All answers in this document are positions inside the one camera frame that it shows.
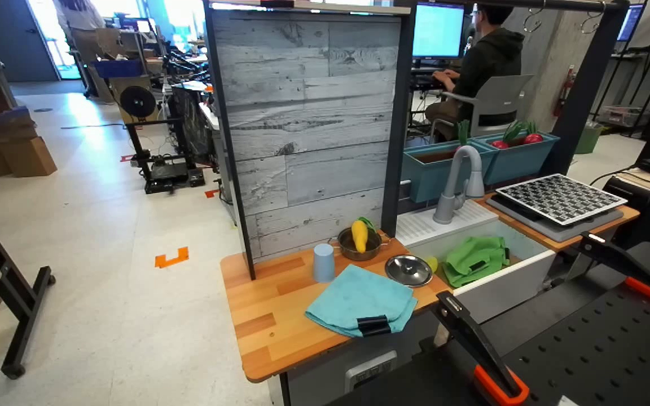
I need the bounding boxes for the left black orange clamp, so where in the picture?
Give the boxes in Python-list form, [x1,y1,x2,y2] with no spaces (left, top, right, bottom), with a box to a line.
[436,292,531,406]

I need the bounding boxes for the black orange clamp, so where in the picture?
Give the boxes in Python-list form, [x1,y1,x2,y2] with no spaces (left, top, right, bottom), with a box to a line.
[436,292,531,406]
[567,232,650,300]

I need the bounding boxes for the left teal storage bin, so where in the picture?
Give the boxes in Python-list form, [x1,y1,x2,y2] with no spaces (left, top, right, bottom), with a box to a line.
[402,143,459,205]

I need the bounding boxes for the cardboard boxes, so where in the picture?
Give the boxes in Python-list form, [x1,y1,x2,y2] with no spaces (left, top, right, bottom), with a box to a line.
[0,106,56,178]

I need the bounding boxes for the small metal bowl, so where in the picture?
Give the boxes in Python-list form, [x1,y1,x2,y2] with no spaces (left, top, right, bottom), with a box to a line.
[386,254,432,287]

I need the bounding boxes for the computer monitor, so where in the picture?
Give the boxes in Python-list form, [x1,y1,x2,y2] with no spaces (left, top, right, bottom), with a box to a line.
[412,5,464,59]

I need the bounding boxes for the dark bowl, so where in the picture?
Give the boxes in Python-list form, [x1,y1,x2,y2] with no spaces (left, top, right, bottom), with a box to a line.
[336,228,381,262]

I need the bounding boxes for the white sink basin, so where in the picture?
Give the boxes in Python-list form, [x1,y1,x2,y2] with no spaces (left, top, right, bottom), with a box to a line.
[395,201,555,323]

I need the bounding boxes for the yellow toy corn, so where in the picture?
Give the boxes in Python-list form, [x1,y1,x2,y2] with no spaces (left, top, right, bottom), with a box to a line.
[349,222,367,252]

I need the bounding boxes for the light blue plastic cup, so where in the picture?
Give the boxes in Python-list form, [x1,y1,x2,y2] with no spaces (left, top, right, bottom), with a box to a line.
[313,243,333,281]

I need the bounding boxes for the black stand with spool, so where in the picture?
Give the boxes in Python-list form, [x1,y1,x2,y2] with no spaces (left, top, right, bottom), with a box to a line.
[108,73,208,196]

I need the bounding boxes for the teal folded cloth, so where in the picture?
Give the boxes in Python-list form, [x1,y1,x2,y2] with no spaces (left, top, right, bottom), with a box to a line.
[305,266,418,339]

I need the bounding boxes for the person in dark hoodie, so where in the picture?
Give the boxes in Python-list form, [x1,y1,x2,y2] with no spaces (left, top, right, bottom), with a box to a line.
[426,5,523,140]

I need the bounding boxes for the black white dish rack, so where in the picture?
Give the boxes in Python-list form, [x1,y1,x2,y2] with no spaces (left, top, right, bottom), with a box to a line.
[491,174,622,228]

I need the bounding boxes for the teal storage bin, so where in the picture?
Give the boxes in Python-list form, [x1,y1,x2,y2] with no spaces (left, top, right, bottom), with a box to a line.
[402,143,459,205]
[471,135,557,188]

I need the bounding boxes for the right black orange clamp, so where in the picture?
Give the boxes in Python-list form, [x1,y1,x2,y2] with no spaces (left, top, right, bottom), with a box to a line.
[567,232,650,300]

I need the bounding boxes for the black metal frame leg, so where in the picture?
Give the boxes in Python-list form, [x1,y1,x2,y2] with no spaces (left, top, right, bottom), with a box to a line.
[0,243,56,378]

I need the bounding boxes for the red fire extinguisher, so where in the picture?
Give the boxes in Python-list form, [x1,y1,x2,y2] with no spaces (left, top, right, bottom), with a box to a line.
[552,65,575,118]

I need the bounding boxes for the green cloth in sink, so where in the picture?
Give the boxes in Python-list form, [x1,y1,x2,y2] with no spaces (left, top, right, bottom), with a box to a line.
[441,237,511,288]

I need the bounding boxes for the black perforated board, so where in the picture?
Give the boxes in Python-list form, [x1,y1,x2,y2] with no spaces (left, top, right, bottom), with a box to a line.
[328,242,650,406]

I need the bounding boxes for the right teal storage bin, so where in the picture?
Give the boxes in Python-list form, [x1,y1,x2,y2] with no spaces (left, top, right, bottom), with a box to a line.
[471,135,557,188]

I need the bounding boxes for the grey wood backsplash panel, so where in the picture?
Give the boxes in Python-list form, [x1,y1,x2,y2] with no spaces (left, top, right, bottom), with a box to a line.
[206,5,411,272]

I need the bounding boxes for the grey office chair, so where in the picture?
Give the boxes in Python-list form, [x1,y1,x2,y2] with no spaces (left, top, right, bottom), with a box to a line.
[447,75,533,137]

